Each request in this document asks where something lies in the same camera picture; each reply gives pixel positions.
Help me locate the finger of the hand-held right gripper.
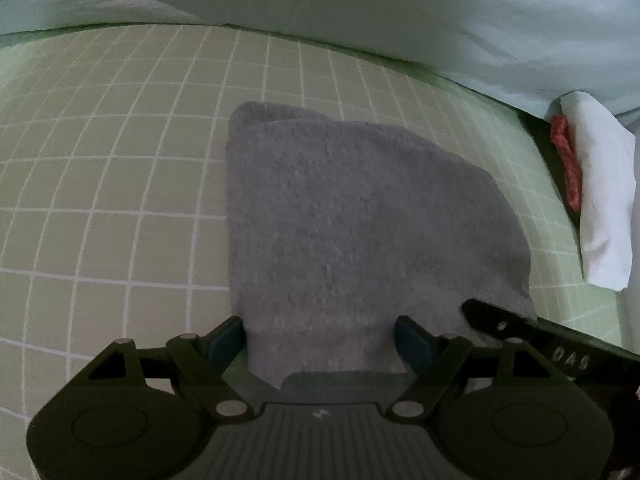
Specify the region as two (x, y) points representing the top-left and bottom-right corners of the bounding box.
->
(459, 298), (540, 347)

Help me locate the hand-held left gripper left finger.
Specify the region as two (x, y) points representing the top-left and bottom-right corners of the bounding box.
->
(79, 315), (251, 420)

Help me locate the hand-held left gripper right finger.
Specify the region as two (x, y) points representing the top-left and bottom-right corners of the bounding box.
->
(385, 315), (557, 420)

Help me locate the white folded cloth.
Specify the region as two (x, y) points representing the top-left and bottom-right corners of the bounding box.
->
(559, 90), (637, 292)

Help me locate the red cloth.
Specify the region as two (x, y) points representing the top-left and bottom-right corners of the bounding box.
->
(549, 113), (584, 212)

